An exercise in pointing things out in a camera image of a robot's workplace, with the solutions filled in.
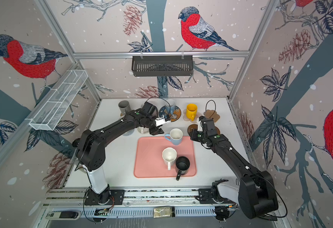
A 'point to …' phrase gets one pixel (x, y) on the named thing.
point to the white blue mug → (175, 136)
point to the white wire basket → (44, 118)
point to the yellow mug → (191, 111)
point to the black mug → (182, 166)
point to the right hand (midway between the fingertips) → (189, 132)
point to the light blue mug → (170, 105)
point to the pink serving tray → (149, 162)
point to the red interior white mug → (143, 130)
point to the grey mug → (124, 107)
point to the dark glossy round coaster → (190, 128)
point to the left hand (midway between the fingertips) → (164, 124)
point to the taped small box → (164, 212)
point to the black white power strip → (63, 215)
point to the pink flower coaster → (184, 117)
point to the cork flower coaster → (211, 114)
